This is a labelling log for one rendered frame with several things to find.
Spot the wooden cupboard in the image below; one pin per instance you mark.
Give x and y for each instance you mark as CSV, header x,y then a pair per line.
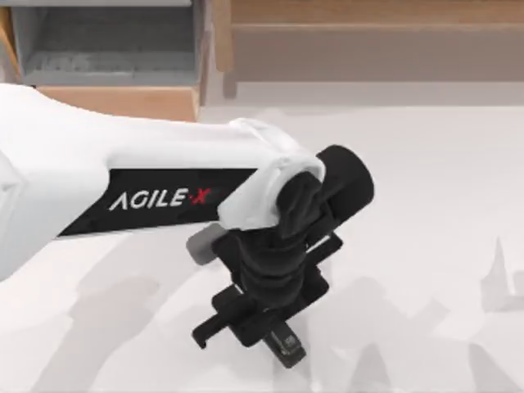
x,y
368,16

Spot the pale wooden drawer front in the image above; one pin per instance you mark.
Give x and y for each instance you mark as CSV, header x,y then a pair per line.
x,y
123,102

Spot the grey pierced drawer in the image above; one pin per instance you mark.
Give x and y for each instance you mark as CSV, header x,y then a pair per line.
x,y
110,45

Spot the pale grey rounded box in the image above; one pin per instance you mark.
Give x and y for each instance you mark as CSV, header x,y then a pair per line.
x,y
201,245

